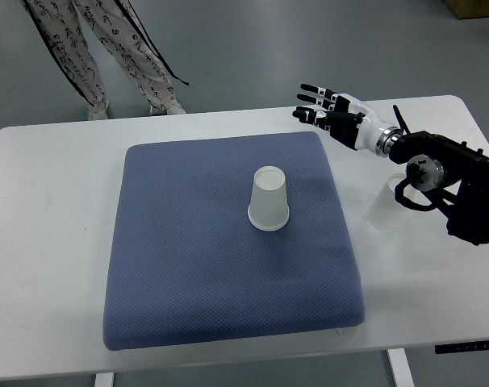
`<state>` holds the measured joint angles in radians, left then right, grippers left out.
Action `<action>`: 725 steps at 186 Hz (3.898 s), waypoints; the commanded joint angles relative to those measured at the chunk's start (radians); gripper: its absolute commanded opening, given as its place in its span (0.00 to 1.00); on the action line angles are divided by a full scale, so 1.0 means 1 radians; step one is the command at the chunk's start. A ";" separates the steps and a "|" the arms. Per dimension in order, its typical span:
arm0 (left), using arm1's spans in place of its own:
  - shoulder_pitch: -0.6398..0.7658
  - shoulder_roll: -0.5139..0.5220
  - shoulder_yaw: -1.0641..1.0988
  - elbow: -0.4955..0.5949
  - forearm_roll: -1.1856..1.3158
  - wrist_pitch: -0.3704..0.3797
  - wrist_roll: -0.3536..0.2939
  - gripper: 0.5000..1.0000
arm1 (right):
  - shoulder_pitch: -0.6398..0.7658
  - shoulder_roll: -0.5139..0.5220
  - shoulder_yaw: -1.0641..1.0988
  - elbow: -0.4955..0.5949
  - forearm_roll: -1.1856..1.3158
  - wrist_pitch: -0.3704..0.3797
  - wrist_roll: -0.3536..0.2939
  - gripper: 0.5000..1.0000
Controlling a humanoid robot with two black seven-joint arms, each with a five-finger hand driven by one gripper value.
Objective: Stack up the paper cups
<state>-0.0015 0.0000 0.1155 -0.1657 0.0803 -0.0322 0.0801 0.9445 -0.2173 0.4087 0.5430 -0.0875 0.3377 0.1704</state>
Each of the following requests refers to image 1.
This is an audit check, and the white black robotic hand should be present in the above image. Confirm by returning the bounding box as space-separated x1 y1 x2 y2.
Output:
292 84 403 157

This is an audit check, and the white paper cup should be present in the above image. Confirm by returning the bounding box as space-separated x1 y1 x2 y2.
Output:
367 173 409 232
248 166 290 231

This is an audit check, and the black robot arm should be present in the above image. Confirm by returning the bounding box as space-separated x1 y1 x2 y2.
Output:
389 106 489 246

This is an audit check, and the white paper cup on cushion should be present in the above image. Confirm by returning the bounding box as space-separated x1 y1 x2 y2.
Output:
248 166 290 231

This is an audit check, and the brown cardboard box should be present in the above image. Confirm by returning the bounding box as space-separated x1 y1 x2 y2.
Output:
445 0 489 19

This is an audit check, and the blue grey square cushion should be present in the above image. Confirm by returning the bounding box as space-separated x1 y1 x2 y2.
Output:
103 131 365 351

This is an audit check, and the white table leg right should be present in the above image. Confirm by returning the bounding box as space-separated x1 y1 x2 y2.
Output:
387 348 415 387

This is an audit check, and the white table leg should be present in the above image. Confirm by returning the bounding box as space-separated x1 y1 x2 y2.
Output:
387 348 415 387
94 372 115 387

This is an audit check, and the black table control panel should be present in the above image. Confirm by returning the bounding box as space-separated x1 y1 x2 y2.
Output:
434 340 489 354

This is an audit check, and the person in patterned trousers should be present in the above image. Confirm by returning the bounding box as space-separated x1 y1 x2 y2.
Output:
22 0 186 121

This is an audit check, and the white table leg left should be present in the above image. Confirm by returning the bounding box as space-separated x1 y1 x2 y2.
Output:
94 372 115 387

